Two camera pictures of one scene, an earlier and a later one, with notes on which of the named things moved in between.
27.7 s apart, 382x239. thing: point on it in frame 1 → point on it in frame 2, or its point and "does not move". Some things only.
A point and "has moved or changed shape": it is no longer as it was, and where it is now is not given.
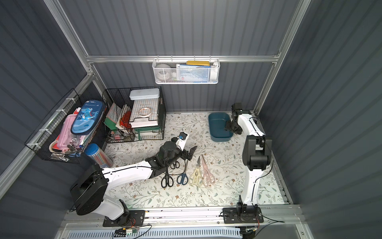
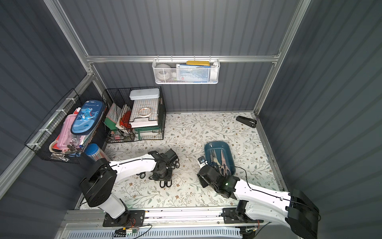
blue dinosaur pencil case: x=88 y=117 does not move
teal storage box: x=217 y=123 → x=219 y=155
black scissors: x=167 y=180 does not move
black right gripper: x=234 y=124 → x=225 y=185
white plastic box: x=143 y=93 does not move
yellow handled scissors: x=196 y=178 → x=214 y=156
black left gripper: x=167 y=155 → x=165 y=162
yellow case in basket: x=206 y=63 does not move
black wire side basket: x=68 y=134 does not move
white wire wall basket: x=186 y=72 does not move
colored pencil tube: x=94 y=151 does not move
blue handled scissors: x=183 y=179 → x=214 y=165
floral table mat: x=215 y=177 does not move
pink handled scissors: x=207 y=176 has moved or changed shape
